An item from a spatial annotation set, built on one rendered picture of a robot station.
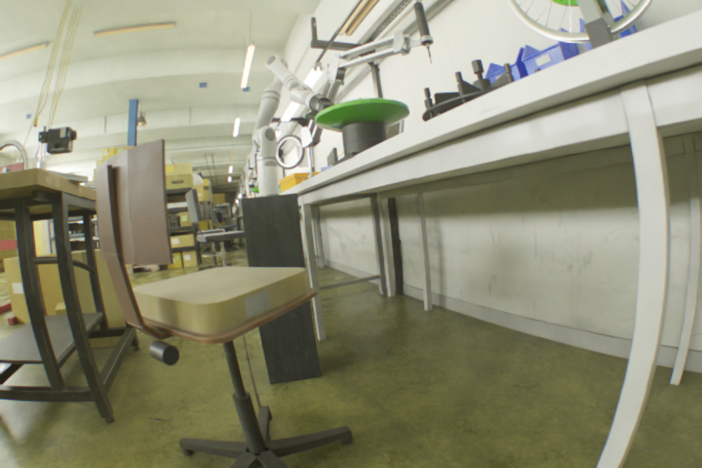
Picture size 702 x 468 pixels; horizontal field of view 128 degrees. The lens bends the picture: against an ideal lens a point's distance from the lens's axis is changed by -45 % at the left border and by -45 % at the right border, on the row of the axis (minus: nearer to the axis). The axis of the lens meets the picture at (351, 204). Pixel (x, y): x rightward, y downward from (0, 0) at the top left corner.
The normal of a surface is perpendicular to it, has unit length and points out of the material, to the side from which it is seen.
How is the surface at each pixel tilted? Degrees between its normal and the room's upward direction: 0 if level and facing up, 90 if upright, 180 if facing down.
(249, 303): 90
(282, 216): 90
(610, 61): 90
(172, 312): 90
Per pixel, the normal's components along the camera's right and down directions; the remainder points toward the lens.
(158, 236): -0.11, 0.00
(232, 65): 0.39, -0.06
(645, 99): -0.92, 0.09
